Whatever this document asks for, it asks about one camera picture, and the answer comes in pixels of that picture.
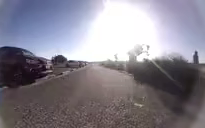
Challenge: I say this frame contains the row of low bushes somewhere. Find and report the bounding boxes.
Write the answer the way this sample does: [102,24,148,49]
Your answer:
[100,59,134,75]

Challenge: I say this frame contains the vehicle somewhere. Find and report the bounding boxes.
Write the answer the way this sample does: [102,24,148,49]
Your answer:
[65,59,82,69]

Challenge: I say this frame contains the grey gravel path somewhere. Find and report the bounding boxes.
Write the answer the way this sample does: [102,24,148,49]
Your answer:
[0,64,191,128]

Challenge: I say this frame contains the small bare tree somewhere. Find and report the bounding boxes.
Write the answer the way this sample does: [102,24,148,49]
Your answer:
[127,43,151,63]

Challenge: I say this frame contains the dark round tree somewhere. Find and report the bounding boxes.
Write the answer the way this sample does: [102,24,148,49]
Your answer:
[51,54,68,65]

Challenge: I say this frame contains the dark asphalt parking lot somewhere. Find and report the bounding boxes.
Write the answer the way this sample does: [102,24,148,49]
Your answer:
[33,65,78,83]

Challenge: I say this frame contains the pale concrete kerb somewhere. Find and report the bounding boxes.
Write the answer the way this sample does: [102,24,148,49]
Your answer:
[19,64,91,88]

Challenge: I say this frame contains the low dark bush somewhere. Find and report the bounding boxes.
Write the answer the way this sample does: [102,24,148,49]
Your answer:
[132,54,201,101]

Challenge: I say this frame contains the dark car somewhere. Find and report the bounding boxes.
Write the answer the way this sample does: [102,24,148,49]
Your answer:
[0,46,55,88]

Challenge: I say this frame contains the dark narrow tower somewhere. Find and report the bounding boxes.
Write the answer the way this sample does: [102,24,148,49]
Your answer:
[192,50,200,65]

